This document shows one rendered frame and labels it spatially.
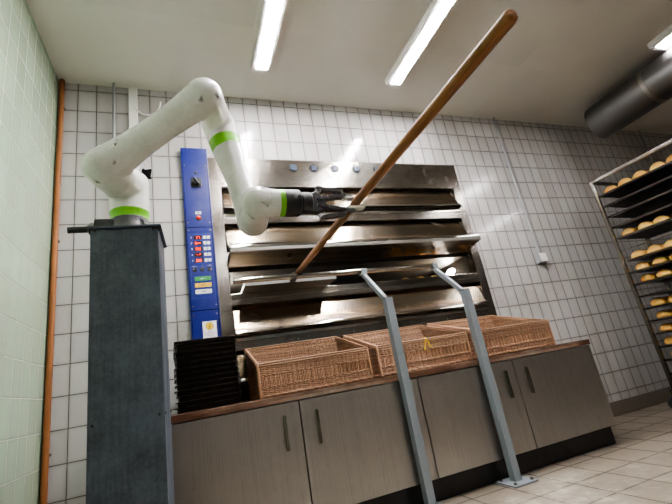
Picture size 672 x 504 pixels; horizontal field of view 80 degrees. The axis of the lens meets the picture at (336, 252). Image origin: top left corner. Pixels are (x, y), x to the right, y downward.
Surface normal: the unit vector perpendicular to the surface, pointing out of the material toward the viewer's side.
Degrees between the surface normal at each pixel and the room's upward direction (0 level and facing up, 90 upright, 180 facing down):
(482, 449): 90
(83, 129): 90
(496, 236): 90
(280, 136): 90
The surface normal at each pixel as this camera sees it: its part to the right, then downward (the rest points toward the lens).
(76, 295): 0.33, -0.33
